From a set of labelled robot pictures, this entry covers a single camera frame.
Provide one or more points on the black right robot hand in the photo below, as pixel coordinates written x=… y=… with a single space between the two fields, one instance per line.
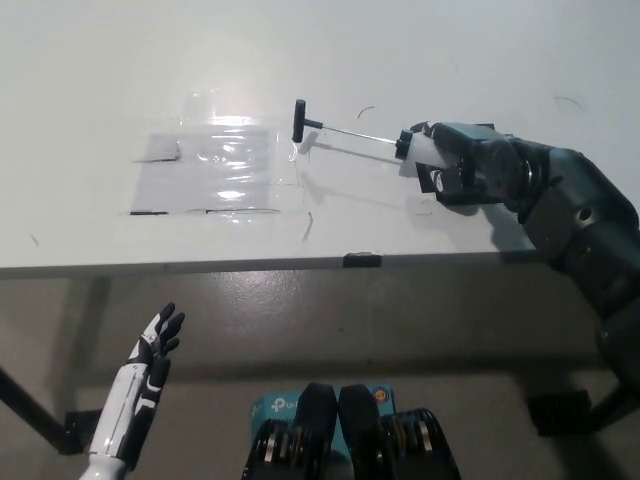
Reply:
x=475 y=155

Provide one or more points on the black diagonal table leg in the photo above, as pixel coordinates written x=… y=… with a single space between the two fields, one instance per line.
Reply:
x=30 y=400

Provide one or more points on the black tape patch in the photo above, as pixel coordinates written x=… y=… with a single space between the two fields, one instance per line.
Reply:
x=465 y=198

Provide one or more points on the transparent plastic sheet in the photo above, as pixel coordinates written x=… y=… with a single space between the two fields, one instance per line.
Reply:
x=210 y=175

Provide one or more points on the black table edge clip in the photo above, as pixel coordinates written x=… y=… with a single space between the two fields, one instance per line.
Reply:
x=362 y=260

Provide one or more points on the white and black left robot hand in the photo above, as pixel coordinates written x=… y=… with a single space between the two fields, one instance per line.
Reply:
x=127 y=400

